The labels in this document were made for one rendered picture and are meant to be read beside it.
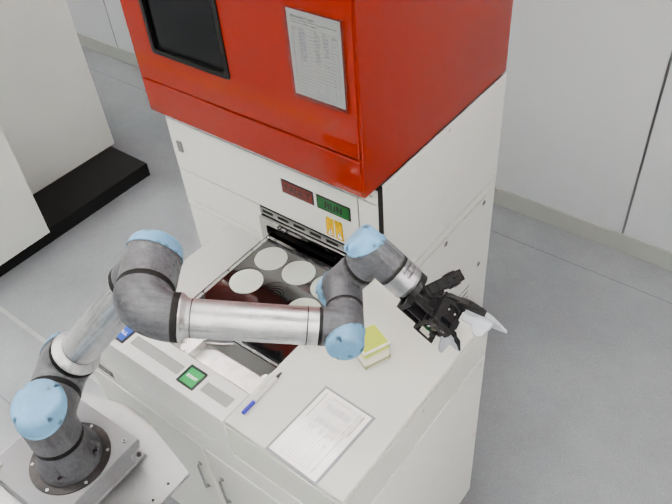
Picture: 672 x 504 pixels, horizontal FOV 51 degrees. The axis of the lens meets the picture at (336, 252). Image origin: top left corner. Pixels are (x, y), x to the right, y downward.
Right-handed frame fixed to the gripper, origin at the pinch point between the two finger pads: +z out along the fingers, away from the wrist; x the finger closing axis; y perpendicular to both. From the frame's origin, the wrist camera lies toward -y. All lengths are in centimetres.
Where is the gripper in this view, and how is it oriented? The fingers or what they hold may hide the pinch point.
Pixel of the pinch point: (484, 340)
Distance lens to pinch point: 151.4
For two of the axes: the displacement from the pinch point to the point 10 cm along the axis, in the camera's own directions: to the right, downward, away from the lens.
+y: -4.7, 6.7, -5.7
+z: 7.4, 6.5, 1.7
